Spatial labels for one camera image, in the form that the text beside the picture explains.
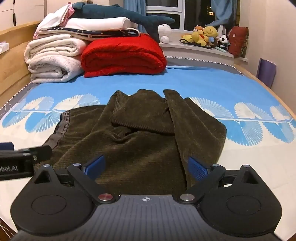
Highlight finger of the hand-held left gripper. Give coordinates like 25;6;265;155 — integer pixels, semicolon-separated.
30;146;53;161

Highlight blue curtain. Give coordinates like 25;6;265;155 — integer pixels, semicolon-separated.
205;0;238;27
124;0;147;17

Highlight navy patterned folded blanket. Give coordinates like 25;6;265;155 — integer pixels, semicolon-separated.
37;27;141;42

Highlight white windowsill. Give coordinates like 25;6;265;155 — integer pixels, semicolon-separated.
159;31;248;62

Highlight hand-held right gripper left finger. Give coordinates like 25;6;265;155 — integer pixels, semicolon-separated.
35;155;121;205

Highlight blue white fan-print bed sheet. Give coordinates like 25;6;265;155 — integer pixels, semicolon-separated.
0;65;296;232

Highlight white and pink folded cloth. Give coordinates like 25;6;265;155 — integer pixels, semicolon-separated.
33;2;75;39

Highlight white wardrobe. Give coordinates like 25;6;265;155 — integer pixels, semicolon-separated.
0;0;48;31

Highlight panda plush toy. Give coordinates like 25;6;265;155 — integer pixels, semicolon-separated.
218;35;230;50

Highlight white-framed window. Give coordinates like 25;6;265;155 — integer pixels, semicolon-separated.
146;0;219;32

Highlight blue shark plush toy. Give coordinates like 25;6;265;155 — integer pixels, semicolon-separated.
70;1;176;43

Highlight yellow bear plush toy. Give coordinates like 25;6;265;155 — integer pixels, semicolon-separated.
203;25;219;39

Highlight dark olive corduroy pants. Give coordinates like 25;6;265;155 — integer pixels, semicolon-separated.
45;89;228;189

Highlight red folded blanket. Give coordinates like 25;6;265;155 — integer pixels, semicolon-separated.
81;34;167;78

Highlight yellow floppy plush toy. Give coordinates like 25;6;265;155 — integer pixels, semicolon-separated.
181;31;208;46

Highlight white folded quilt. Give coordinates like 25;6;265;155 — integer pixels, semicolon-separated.
24;37;87;84

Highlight white folded sheet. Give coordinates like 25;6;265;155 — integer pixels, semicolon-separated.
38;17;133;32

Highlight white plush toy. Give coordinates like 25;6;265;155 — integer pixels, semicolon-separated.
158;24;172;44

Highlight dark red cushion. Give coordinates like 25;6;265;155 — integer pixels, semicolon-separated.
229;26;249;58

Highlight purple bag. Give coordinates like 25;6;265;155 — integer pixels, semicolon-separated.
256;58;277;89

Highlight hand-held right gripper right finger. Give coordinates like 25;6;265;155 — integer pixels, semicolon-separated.
178;157;263;205

